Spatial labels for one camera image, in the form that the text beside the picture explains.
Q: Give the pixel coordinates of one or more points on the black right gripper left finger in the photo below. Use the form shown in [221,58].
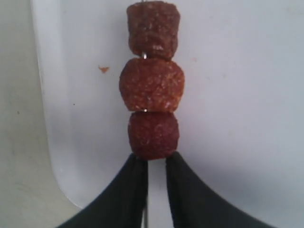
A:
[121,204]

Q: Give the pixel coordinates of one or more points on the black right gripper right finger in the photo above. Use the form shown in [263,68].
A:
[195,205]

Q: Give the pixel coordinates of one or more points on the red meat chunk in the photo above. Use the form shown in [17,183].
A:
[153,135]
[151,84]
[153,28]

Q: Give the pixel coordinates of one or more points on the thin metal skewer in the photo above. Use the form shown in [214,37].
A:
[145,211]

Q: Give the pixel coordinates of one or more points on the white rectangular tray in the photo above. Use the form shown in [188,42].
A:
[241,116]

